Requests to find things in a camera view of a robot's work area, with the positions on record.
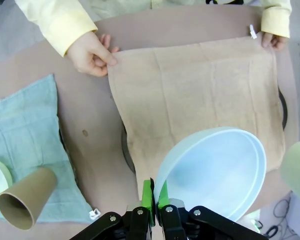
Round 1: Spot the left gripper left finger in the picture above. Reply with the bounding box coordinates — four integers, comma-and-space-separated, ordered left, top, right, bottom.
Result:
69, 177, 156, 240

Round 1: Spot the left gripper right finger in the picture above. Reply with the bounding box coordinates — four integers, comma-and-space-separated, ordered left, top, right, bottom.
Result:
156, 179, 268, 240

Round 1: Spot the light blue bowl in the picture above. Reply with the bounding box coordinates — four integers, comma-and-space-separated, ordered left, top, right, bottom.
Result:
153, 126, 267, 223

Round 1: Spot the tan cloth mat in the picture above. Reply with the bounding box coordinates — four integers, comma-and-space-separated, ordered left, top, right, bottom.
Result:
106, 36, 286, 201

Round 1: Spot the brown tall cup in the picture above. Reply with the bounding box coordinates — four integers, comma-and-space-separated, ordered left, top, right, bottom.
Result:
0, 166, 59, 231

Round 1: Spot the pale green tall cup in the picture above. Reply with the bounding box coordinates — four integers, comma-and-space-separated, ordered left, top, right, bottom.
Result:
279, 141, 300, 209

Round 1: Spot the green cloth mat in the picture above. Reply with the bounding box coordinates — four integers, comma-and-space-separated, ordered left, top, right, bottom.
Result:
0, 73, 99, 225

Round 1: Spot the person right forearm yellow sleeve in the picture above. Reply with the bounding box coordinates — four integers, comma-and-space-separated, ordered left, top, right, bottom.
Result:
14, 0, 99, 58

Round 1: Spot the person left forearm yellow sleeve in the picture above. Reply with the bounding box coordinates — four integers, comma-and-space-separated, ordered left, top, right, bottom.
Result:
259, 0, 293, 39

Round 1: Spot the person right hand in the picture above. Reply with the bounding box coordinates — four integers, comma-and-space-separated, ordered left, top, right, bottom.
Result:
64, 31, 120, 77

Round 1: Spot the person left hand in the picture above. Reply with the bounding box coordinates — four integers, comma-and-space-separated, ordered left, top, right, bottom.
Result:
261, 31, 289, 52

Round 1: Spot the white plastic cloth tag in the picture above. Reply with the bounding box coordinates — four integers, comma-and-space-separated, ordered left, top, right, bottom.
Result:
248, 24, 259, 40
88, 208, 101, 220

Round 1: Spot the person torso yellow shirt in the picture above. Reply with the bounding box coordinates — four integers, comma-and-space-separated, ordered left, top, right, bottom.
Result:
89, 0, 264, 20

